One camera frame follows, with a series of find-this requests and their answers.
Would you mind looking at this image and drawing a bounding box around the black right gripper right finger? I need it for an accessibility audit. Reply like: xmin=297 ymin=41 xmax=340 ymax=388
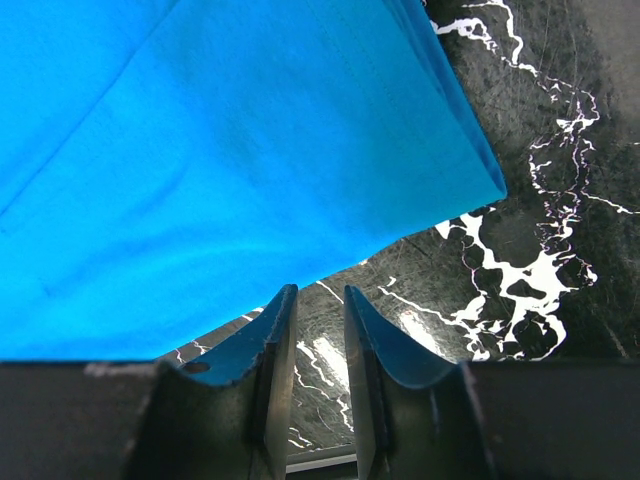
xmin=344 ymin=286 xmax=639 ymax=479

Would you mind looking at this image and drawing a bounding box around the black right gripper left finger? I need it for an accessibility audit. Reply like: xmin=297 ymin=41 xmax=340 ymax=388
xmin=1 ymin=285 xmax=298 ymax=479

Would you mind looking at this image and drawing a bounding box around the blue t shirt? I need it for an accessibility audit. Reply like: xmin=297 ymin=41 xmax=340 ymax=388
xmin=1 ymin=1 xmax=507 ymax=360

